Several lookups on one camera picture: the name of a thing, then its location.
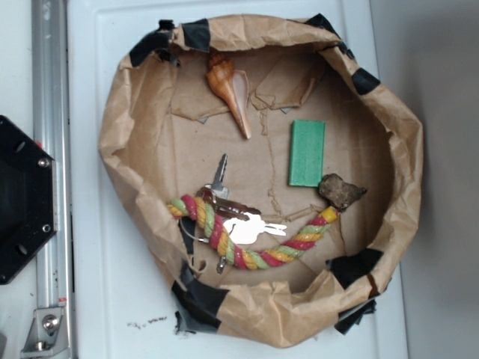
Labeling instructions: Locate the silver metal corner bracket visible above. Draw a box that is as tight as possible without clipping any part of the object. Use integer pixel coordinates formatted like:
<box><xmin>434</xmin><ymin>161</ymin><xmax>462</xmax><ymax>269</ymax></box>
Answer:
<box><xmin>20</xmin><ymin>307</ymin><xmax>71</xmax><ymax>359</ymax></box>

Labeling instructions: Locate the silver key with grey head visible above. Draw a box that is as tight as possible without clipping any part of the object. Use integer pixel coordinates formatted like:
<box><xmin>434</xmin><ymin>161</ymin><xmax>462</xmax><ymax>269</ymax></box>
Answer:
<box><xmin>205</xmin><ymin>153</ymin><xmax>230</xmax><ymax>199</ymax></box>

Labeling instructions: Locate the brown paper bag bin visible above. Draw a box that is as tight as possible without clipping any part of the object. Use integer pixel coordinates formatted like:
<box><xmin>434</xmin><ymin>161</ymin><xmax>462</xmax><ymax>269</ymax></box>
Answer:
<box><xmin>98</xmin><ymin>15</ymin><xmax>424</xmax><ymax>348</ymax></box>

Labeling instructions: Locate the orange spiral sea shell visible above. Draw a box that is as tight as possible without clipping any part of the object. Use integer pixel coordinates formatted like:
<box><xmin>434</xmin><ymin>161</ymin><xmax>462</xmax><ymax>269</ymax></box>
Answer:
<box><xmin>207</xmin><ymin>51</ymin><xmax>251</xmax><ymax>140</ymax></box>

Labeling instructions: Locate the silver aluminium extrusion rail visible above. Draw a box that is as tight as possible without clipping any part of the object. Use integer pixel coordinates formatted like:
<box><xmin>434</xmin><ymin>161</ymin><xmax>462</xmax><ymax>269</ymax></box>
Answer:
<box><xmin>31</xmin><ymin>1</ymin><xmax>76</xmax><ymax>358</ymax></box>

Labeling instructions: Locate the thin wire key ring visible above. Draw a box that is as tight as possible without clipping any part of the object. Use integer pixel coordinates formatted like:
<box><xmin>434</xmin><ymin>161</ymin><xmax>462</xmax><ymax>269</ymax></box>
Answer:
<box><xmin>178</xmin><ymin>216</ymin><xmax>228</xmax><ymax>275</ymax></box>

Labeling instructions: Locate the green rectangular block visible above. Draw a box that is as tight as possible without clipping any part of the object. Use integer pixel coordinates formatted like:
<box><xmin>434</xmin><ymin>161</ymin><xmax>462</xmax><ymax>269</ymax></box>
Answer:
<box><xmin>288</xmin><ymin>120</ymin><xmax>326</xmax><ymax>187</ymax></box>

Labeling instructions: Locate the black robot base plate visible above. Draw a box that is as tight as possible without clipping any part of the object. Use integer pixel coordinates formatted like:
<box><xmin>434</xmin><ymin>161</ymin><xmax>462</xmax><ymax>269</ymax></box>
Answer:
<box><xmin>1</xmin><ymin>116</ymin><xmax>56</xmax><ymax>285</ymax></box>

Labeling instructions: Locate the shiny white silver key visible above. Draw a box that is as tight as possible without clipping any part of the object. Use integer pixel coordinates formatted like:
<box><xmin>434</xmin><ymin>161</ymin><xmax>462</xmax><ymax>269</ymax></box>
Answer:
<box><xmin>224</xmin><ymin>213</ymin><xmax>287</xmax><ymax>245</ymax></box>

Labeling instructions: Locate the brown rough rock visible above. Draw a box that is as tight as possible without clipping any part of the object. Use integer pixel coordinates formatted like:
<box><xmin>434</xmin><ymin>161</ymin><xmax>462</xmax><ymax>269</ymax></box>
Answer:
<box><xmin>318</xmin><ymin>174</ymin><xmax>367</xmax><ymax>212</ymax></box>

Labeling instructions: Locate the red yellow green twisted rope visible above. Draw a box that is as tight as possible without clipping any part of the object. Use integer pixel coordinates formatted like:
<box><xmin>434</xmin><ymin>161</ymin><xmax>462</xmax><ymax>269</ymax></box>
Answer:
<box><xmin>167</xmin><ymin>193</ymin><xmax>340</xmax><ymax>271</ymax></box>

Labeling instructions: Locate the white plastic tray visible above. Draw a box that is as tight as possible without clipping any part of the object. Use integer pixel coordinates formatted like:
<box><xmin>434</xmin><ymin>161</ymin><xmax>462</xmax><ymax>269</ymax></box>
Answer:
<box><xmin>67</xmin><ymin>1</ymin><xmax>408</xmax><ymax>358</ymax></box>

